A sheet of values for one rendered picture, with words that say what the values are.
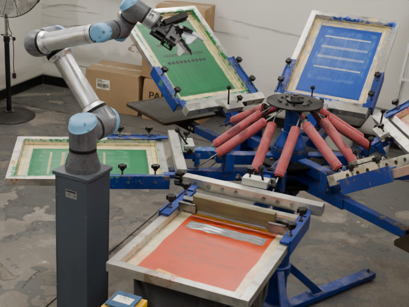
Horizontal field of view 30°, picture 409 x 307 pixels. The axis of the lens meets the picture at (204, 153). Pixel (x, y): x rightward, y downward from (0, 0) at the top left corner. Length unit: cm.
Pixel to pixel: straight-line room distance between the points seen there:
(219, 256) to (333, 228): 263
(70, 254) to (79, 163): 43
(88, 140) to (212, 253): 69
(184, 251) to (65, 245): 55
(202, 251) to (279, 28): 453
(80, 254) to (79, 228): 12
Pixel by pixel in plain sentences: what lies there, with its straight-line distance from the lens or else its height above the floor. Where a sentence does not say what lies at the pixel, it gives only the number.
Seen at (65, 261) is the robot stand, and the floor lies 78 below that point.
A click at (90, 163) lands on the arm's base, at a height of 125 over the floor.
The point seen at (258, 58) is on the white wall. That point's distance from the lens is 757.
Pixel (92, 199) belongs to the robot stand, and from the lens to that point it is 326.
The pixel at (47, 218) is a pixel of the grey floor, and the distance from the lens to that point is 559.
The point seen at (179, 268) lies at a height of 96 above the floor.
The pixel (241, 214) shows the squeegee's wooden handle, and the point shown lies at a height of 103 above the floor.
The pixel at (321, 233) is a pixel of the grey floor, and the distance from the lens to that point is 558.
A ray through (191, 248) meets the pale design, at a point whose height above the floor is 96.
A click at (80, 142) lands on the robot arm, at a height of 134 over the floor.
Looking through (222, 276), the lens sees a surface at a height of 96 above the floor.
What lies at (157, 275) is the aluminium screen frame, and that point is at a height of 99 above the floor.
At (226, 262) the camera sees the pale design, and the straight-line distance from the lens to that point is 309.
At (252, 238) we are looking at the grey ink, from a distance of 328.
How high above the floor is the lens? 245
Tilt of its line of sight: 21 degrees down
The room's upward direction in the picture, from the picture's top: 4 degrees clockwise
